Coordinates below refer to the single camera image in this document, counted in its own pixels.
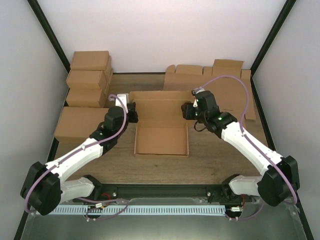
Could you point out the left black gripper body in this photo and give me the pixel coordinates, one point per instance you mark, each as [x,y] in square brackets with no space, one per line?
[134,119]

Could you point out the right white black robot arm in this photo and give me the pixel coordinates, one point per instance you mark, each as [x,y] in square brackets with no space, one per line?
[279,176]

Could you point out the large front folded cardboard box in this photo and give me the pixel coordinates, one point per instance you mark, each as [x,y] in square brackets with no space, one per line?
[77,123]

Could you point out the stack of flat cardboard blanks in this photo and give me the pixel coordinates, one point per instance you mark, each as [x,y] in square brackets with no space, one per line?
[226,79]

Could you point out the right black corner post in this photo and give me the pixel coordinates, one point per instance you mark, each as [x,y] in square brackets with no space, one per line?
[277,25]

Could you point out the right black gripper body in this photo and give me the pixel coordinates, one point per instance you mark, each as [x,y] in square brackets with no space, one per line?
[189,116]

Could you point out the light blue slotted cable duct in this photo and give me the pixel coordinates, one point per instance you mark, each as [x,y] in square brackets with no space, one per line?
[141,210]

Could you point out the black aluminium frame rail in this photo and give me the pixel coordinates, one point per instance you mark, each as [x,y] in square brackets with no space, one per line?
[133,191]

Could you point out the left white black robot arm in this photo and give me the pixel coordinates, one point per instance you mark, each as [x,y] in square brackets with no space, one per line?
[47,185]

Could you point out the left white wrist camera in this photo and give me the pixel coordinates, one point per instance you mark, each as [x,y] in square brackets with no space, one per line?
[122,101]

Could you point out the black corner post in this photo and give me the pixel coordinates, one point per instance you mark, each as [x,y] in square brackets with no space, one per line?
[277,25]
[42,19]

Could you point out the left black corner post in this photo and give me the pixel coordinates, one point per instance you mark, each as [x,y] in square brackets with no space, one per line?
[42,19]

